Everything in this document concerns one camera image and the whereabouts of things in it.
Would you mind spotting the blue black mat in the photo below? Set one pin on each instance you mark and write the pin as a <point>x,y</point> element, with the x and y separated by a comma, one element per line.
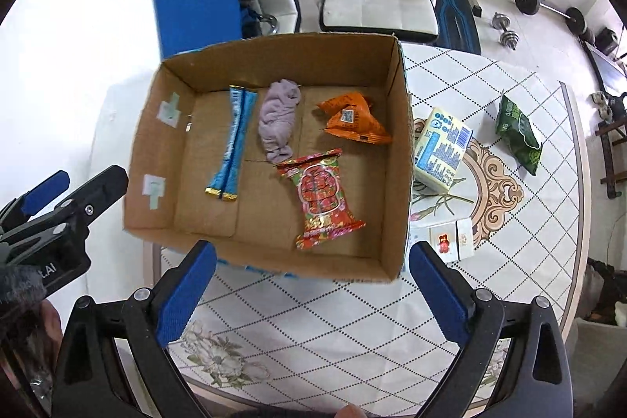
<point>460,21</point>

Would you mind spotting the dark wooden furniture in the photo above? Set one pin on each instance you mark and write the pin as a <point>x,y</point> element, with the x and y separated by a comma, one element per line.
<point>612,114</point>

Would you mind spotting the red patterned snack packet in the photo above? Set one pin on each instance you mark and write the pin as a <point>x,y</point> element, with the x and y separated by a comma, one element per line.
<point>321,197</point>

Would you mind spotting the metal dumbbell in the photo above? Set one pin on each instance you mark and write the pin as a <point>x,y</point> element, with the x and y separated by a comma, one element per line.
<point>507,32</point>

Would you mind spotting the brown cardboard box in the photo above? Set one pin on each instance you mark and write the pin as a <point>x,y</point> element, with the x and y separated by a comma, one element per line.
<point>205,202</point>

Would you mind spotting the green snack packet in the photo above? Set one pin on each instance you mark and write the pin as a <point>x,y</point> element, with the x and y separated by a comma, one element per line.
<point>517,134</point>

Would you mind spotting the blue stick snack packet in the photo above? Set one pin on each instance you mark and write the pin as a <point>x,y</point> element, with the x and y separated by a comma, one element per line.
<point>236,114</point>
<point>250,109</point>

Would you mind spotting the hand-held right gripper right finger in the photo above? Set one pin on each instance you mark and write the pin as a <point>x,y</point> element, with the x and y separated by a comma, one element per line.
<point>438,293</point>

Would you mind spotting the pale yellow tissue pack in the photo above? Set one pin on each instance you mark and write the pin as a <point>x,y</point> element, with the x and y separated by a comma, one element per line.
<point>441,148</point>

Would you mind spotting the white chair with jacket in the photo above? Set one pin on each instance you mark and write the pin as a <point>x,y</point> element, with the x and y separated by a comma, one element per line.
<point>377,6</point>

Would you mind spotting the purple cloth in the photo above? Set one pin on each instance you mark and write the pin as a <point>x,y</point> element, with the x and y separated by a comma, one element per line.
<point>277,119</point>

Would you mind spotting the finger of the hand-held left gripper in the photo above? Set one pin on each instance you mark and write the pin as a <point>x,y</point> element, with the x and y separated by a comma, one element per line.
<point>45,193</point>
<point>100,192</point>

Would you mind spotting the orange snack packet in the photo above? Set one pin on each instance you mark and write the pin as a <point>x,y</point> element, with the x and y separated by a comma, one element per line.
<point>352,119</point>

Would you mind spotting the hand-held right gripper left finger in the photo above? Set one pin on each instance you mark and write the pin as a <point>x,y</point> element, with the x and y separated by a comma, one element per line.
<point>186,293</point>

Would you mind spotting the blue board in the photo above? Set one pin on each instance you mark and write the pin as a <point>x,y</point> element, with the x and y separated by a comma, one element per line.
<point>196,11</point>

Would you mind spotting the small white box red figure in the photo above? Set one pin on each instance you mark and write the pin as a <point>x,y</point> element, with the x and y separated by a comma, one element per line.
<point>445,244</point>

